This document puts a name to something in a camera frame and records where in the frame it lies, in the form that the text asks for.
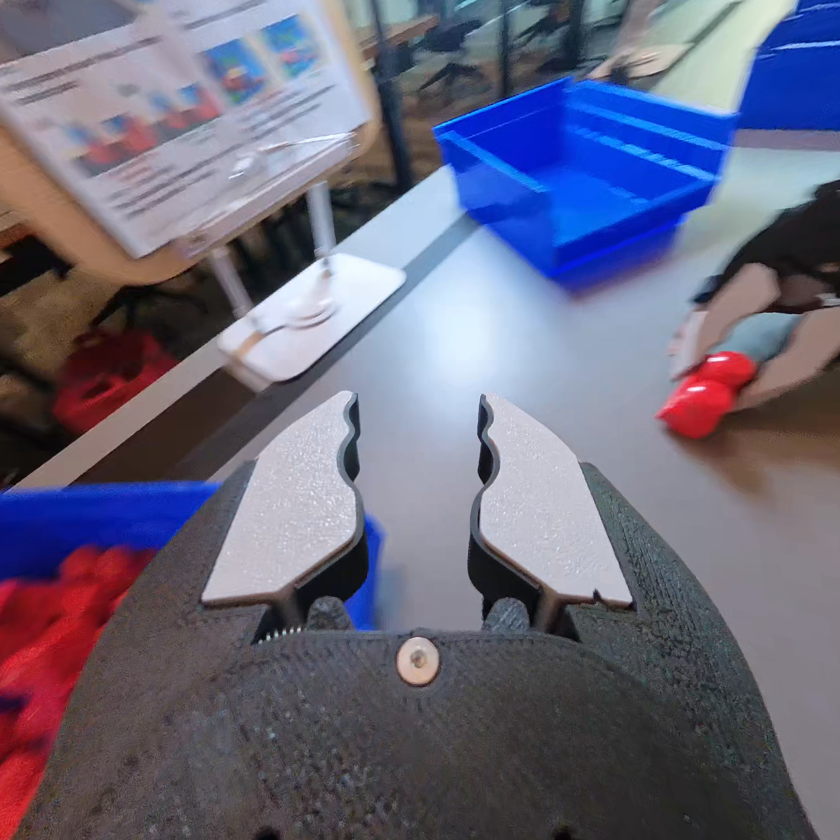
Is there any instruction sheet on white stand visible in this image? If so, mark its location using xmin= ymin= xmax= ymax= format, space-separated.
xmin=0 ymin=0 xmax=382 ymax=286

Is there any printed instruction sheet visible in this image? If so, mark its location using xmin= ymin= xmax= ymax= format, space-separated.
xmin=0 ymin=0 xmax=371 ymax=258

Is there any wooden easel board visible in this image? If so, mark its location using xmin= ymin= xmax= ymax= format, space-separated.
xmin=591 ymin=0 xmax=697 ymax=83

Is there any red plastic jerrycan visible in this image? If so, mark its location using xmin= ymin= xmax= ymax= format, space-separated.
xmin=52 ymin=328 xmax=178 ymax=434

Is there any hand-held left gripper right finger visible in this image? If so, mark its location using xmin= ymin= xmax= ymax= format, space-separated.
xmin=468 ymin=392 xmax=635 ymax=634

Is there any black office chair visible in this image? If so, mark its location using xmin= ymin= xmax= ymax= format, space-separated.
xmin=413 ymin=16 xmax=487 ymax=93

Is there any cluster of red mega blocks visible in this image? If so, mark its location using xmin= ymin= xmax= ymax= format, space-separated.
xmin=0 ymin=545 xmax=158 ymax=821

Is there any wooden desk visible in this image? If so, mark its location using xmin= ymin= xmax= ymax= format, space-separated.
xmin=357 ymin=13 xmax=441 ymax=50

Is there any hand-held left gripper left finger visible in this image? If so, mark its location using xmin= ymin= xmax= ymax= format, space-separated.
xmin=200 ymin=390 xmax=368 ymax=634

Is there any black tripod pole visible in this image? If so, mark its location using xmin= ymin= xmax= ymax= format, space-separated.
xmin=371 ymin=0 xmax=414 ymax=191

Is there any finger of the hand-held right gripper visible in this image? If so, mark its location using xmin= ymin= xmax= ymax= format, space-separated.
xmin=669 ymin=262 xmax=782 ymax=382
xmin=735 ymin=304 xmax=840 ymax=411

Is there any red two-stud mega block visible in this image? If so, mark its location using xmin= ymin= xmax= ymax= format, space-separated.
xmin=656 ymin=351 xmax=759 ymax=441

